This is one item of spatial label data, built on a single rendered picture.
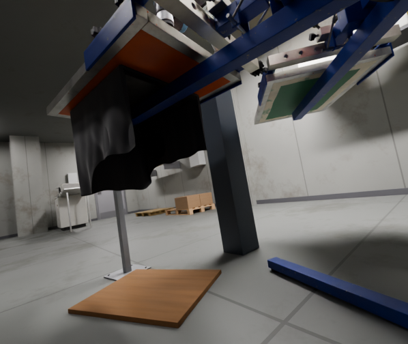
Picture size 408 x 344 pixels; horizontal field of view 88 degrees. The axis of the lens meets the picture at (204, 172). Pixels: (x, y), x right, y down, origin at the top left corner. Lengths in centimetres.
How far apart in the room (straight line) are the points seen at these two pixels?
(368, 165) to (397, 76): 113
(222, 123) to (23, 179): 722
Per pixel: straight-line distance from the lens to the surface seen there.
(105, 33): 83
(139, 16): 74
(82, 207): 682
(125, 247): 157
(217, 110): 151
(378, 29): 97
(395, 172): 361
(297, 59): 121
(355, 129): 370
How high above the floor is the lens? 46
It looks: 5 degrees up
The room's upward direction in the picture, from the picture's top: 9 degrees counter-clockwise
